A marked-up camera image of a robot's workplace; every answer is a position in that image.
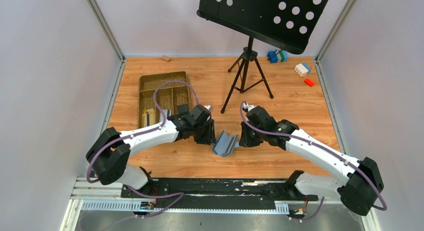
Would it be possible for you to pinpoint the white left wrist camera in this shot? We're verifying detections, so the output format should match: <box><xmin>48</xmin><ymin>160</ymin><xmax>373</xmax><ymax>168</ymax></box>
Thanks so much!
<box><xmin>204</xmin><ymin>105</ymin><xmax>213</xmax><ymax>112</ymax></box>

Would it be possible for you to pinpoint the black music stand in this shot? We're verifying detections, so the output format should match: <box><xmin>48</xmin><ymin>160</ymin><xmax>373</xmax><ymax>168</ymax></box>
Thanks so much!
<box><xmin>196</xmin><ymin>0</ymin><xmax>328</xmax><ymax>97</ymax></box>

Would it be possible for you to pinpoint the blue green toy block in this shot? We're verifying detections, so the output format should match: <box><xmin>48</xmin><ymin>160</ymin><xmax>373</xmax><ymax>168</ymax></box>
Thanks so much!
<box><xmin>267</xmin><ymin>50</ymin><xmax>289</xmax><ymax>64</ymax></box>

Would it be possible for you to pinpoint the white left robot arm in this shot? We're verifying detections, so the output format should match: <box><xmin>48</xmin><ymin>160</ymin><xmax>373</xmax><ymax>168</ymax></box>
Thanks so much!
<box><xmin>85</xmin><ymin>104</ymin><xmax>216</xmax><ymax>190</ymax></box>

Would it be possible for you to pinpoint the gold credit card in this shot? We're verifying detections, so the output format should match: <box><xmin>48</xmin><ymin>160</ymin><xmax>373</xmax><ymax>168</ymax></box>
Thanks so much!
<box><xmin>141</xmin><ymin>108</ymin><xmax>157</xmax><ymax>128</ymax></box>

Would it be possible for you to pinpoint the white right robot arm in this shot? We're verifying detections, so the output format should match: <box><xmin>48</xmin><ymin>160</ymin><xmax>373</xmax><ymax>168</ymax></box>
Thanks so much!
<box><xmin>239</xmin><ymin>101</ymin><xmax>388</xmax><ymax>216</ymax></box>

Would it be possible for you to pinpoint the silver credit card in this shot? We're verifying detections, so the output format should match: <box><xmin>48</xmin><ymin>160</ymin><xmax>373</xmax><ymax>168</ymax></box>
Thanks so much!
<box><xmin>158</xmin><ymin>109</ymin><xmax>172</xmax><ymax>123</ymax></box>

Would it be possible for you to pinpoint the red toy block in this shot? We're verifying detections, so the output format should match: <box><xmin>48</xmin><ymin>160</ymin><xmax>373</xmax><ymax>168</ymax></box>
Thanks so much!
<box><xmin>304</xmin><ymin>78</ymin><xmax>315</xmax><ymax>87</ymax></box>

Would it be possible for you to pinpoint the woven compartment tray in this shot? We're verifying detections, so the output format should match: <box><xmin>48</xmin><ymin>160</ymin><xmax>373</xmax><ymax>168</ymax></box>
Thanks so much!
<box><xmin>138</xmin><ymin>71</ymin><xmax>193</xmax><ymax>128</ymax></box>

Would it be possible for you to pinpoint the blue leather card holder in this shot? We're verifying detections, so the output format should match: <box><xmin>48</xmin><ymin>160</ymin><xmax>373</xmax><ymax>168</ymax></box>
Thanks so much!
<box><xmin>212</xmin><ymin>130</ymin><xmax>239</xmax><ymax>157</ymax></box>

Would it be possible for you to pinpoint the small wooden block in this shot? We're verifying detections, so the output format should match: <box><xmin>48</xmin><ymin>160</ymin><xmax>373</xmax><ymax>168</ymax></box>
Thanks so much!
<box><xmin>161</xmin><ymin>55</ymin><xmax>171</xmax><ymax>62</ymax></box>

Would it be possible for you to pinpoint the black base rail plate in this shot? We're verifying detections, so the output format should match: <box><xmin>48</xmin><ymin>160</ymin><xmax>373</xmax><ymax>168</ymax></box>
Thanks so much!
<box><xmin>139</xmin><ymin>177</ymin><xmax>319</xmax><ymax>210</ymax></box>

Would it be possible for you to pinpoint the black credit card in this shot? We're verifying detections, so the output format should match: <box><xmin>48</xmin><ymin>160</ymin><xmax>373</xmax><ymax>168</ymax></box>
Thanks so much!
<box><xmin>177</xmin><ymin>103</ymin><xmax>190</xmax><ymax>117</ymax></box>

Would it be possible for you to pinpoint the white blue toy block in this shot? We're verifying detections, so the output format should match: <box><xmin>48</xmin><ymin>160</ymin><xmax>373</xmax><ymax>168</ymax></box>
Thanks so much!
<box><xmin>294</xmin><ymin>62</ymin><xmax>312</xmax><ymax>77</ymax></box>

